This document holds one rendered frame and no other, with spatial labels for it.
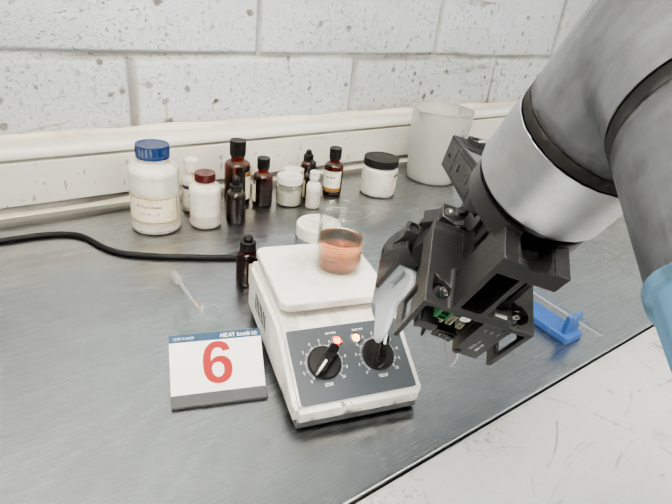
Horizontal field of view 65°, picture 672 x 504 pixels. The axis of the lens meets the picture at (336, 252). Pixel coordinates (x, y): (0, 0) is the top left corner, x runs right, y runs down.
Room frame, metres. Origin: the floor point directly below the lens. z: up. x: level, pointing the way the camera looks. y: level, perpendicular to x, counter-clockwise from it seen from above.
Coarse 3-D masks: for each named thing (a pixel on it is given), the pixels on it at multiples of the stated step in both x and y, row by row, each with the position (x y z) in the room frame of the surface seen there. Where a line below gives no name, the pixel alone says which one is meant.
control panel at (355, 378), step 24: (288, 336) 0.40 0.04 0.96; (312, 336) 0.40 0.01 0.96; (360, 336) 0.42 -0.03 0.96; (360, 360) 0.40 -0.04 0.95; (408, 360) 0.41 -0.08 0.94; (312, 384) 0.36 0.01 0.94; (336, 384) 0.37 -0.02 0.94; (360, 384) 0.38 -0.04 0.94; (384, 384) 0.38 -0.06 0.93; (408, 384) 0.39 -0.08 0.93
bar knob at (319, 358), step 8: (336, 344) 0.39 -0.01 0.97; (312, 352) 0.39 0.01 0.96; (320, 352) 0.39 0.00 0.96; (328, 352) 0.38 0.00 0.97; (336, 352) 0.38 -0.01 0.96; (312, 360) 0.38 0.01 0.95; (320, 360) 0.37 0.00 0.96; (328, 360) 0.37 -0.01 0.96; (336, 360) 0.39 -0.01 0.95; (312, 368) 0.37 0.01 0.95; (320, 368) 0.36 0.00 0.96; (328, 368) 0.38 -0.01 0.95; (336, 368) 0.38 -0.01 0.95; (320, 376) 0.37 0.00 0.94; (328, 376) 0.37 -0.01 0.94
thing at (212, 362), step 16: (256, 336) 0.43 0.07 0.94; (176, 352) 0.39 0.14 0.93; (192, 352) 0.40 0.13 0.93; (208, 352) 0.40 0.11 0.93; (224, 352) 0.41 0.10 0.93; (240, 352) 0.41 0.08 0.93; (256, 352) 0.41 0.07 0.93; (176, 368) 0.38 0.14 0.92; (192, 368) 0.39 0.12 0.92; (208, 368) 0.39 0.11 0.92; (224, 368) 0.39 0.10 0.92; (240, 368) 0.40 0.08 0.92; (256, 368) 0.40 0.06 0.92; (176, 384) 0.37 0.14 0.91; (192, 384) 0.38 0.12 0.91; (208, 384) 0.38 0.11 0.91
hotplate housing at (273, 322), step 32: (256, 288) 0.48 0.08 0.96; (256, 320) 0.48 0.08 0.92; (288, 320) 0.41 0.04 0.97; (320, 320) 0.42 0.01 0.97; (352, 320) 0.43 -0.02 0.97; (288, 352) 0.38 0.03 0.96; (288, 384) 0.36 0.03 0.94; (416, 384) 0.39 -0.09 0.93; (320, 416) 0.35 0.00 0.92; (352, 416) 0.36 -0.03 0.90
